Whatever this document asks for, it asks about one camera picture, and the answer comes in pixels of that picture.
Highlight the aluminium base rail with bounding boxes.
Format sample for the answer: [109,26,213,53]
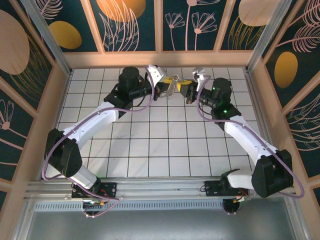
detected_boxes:
[23,176,298,201]

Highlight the aluminium frame post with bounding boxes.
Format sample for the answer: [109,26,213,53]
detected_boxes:
[245,0,293,75]
[19,0,74,76]

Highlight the grey metal sheet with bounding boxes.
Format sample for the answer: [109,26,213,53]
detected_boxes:
[14,209,308,240]

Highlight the aluminium side rail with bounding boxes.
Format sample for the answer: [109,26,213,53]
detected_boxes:
[244,71,295,181]
[38,69,74,181]

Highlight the perforated metal cable duct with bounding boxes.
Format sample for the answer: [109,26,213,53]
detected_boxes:
[33,201,226,212]

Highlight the clear plastic bag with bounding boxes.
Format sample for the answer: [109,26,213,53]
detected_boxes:
[159,74,185,100]

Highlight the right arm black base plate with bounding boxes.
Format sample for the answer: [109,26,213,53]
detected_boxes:
[203,179,223,197]

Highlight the small wire bundle with connectors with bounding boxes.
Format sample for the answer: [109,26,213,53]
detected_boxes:
[82,198,112,209]

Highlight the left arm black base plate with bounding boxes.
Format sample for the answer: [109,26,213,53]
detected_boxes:
[71,181,118,201]

